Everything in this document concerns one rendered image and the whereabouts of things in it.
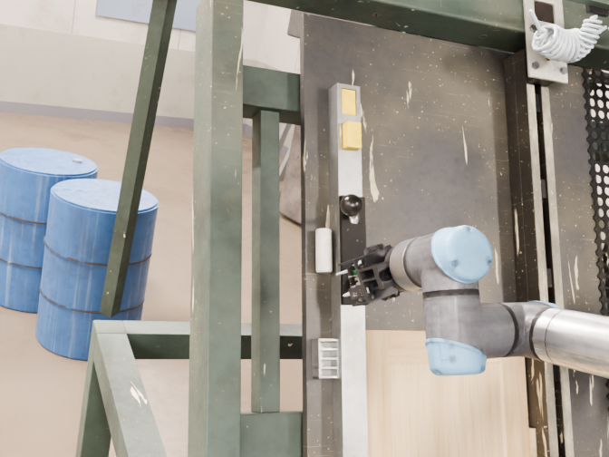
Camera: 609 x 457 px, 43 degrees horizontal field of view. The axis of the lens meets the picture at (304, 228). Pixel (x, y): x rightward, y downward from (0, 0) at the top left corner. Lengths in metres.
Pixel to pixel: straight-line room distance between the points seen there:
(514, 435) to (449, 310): 0.64
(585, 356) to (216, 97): 0.75
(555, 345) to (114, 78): 8.18
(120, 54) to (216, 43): 7.57
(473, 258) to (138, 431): 1.17
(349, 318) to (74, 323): 2.53
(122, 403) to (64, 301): 1.75
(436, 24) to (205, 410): 0.88
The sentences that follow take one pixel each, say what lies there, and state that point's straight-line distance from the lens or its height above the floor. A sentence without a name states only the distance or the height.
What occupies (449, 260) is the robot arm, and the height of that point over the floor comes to 1.59.
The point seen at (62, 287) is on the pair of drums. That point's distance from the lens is 3.77.
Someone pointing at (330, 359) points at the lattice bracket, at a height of 1.27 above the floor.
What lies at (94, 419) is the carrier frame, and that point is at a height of 0.49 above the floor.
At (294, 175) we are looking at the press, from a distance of 6.40.
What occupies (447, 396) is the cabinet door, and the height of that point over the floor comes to 1.20.
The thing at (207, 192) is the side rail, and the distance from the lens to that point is 1.34.
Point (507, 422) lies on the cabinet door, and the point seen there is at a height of 1.16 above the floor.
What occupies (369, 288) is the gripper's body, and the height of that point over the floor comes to 1.47.
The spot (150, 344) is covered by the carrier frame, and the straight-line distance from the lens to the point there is 2.46.
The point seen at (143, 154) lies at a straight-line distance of 2.15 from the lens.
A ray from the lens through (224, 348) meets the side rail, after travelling 1.30.
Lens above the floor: 1.88
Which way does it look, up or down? 17 degrees down
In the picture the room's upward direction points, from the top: 12 degrees clockwise
